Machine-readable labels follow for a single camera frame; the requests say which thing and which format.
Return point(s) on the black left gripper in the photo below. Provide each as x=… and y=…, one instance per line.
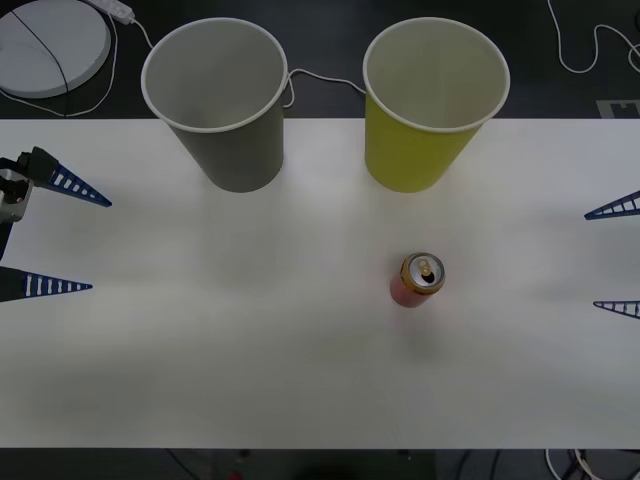
x=4, y=240

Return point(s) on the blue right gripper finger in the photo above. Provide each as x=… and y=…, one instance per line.
x=631, y=212
x=634, y=304

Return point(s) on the red and gold drink can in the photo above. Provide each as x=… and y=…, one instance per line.
x=415, y=296

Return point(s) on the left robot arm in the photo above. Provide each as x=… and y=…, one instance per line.
x=12, y=205

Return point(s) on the grey marker board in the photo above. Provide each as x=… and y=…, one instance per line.
x=607, y=109

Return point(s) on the white round disc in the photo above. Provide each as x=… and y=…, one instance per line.
x=30, y=60

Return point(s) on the grey plastic waste bin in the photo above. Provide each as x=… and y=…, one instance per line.
x=240, y=160

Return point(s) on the yellow-green plastic waste bin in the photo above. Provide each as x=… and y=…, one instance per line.
x=410, y=160

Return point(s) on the white power strip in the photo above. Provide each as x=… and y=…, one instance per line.
x=117, y=9

